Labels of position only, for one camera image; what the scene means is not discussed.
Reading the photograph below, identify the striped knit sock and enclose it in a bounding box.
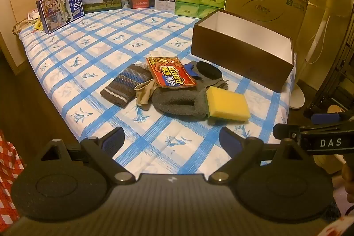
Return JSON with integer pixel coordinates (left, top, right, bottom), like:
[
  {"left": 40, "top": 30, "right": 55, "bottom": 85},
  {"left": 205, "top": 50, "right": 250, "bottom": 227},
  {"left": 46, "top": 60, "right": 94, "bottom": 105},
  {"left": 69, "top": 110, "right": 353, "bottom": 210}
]
[{"left": 100, "top": 64, "right": 152, "bottom": 108}]

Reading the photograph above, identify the yellow sponge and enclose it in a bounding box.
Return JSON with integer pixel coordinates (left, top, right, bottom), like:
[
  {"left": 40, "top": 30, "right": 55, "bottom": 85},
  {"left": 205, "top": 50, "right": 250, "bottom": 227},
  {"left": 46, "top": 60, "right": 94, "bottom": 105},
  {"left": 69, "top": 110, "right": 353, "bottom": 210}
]
[{"left": 206, "top": 86, "right": 251, "bottom": 123}]

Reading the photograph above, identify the beige stocking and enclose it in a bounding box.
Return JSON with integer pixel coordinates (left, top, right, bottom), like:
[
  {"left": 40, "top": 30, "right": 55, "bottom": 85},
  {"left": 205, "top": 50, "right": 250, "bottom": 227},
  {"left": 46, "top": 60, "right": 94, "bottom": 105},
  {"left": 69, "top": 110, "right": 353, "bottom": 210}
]
[{"left": 134, "top": 79, "right": 158, "bottom": 107}]

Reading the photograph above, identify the black round pad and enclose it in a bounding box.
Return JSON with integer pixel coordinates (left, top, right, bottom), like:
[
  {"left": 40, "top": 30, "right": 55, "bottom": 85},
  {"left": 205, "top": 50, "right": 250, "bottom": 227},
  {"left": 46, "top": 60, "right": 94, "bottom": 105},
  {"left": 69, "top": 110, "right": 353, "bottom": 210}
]
[{"left": 197, "top": 61, "right": 222, "bottom": 81}]

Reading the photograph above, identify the gray fuzzy towel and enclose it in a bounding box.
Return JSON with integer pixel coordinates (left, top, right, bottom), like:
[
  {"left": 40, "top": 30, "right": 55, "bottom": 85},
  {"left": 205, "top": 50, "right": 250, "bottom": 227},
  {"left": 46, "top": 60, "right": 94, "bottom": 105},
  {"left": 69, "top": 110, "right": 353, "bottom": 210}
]
[{"left": 152, "top": 87, "right": 211, "bottom": 117}]

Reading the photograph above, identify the brown cardboard storage box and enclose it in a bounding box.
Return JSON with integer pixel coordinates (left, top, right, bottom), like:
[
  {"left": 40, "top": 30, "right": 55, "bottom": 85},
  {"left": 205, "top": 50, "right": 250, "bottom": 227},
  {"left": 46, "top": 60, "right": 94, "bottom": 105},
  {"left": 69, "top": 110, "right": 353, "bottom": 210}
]
[{"left": 192, "top": 10, "right": 294, "bottom": 93}]

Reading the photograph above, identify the blue checked bed sheet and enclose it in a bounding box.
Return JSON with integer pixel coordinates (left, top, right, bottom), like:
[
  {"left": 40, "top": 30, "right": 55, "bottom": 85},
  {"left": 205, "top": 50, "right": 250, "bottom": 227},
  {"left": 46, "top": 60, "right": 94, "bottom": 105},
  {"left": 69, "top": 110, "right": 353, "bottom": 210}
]
[{"left": 18, "top": 8, "right": 298, "bottom": 178}]

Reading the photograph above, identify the blue fuzzy cloth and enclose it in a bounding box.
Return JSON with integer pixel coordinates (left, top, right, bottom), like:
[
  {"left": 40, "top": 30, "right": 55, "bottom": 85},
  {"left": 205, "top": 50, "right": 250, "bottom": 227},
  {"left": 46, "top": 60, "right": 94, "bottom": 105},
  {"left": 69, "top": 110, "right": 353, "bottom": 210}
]
[{"left": 185, "top": 63, "right": 202, "bottom": 81}]

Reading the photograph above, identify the red checked bag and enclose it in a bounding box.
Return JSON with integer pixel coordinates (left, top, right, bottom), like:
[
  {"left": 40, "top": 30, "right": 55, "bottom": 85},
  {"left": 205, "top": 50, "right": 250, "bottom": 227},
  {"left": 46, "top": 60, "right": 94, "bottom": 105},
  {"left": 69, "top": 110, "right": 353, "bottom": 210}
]
[{"left": 0, "top": 129, "right": 27, "bottom": 225}]

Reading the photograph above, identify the red printed packet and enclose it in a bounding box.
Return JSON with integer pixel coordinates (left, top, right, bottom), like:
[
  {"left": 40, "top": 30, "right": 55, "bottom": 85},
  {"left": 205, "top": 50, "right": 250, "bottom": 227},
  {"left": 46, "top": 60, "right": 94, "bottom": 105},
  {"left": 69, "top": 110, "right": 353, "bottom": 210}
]
[{"left": 146, "top": 56, "right": 197, "bottom": 89}]

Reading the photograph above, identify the black metal rack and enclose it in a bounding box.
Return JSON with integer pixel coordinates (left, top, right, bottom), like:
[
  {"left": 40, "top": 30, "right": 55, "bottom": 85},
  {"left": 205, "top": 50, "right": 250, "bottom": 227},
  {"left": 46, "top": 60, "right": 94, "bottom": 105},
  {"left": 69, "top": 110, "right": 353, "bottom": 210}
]
[{"left": 304, "top": 23, "right": 354, "bottom": 120}]

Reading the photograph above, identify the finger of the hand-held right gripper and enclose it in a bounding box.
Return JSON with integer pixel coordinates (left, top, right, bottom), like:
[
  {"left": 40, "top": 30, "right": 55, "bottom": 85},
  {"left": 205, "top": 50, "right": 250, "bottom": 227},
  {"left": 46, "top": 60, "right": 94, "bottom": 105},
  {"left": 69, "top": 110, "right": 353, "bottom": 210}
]
[
  {"left": 272, "top": 123, "right": 302, "bottom": 140},
  {"left": 311, "top": 112, "right": 354, "bottom": 126}
]

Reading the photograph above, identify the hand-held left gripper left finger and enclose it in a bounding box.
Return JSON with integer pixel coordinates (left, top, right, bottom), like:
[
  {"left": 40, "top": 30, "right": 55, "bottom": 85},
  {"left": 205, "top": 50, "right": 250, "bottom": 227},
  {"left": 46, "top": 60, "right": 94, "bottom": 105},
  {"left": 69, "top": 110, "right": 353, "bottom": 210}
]
[{"left": 41, "top": 127, "right": 135, "bottom": 185}]

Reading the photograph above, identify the red gift box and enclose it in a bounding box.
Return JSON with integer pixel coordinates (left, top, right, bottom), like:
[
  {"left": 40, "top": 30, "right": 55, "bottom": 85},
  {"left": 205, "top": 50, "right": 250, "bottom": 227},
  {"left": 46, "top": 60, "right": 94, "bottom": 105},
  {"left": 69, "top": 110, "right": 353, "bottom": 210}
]
[{"left": 125, "top": 0, "right": 156, "bottom": 9}]

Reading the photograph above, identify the white standing fan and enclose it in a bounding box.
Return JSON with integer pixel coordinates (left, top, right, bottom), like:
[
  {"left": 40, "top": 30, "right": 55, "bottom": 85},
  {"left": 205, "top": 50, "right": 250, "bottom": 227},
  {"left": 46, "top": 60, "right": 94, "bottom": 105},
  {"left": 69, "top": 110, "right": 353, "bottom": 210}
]
[{"left": 289, "top": 0, "right": 346, "bottom": 110}]

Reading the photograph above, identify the blue milk carton box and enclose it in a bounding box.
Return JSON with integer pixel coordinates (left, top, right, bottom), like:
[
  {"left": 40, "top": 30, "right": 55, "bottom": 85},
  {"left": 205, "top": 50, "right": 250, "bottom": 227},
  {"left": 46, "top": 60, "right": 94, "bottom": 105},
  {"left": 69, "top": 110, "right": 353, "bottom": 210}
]
[{"left": 36, "top": 0, "right": 85, "bottom": 35}]

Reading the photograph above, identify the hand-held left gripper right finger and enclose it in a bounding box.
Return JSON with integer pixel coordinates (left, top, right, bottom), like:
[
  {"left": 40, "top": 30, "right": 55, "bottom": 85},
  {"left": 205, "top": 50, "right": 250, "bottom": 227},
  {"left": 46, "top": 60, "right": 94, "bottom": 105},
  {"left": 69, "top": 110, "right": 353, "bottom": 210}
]
[{"left": 209, "top": 127, "right": 305, "bottom": 183}]

